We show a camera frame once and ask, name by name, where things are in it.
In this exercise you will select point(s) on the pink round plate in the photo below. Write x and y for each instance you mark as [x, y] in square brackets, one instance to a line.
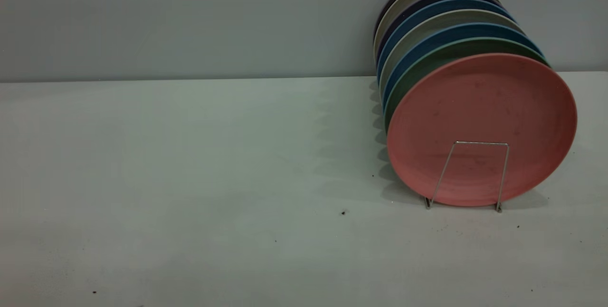
[479, 107]

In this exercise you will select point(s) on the green plate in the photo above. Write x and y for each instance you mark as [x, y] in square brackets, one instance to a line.
[465, 45]

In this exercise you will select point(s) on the blue plate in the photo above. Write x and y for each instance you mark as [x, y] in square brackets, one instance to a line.
[451, 4]
[465, 29]

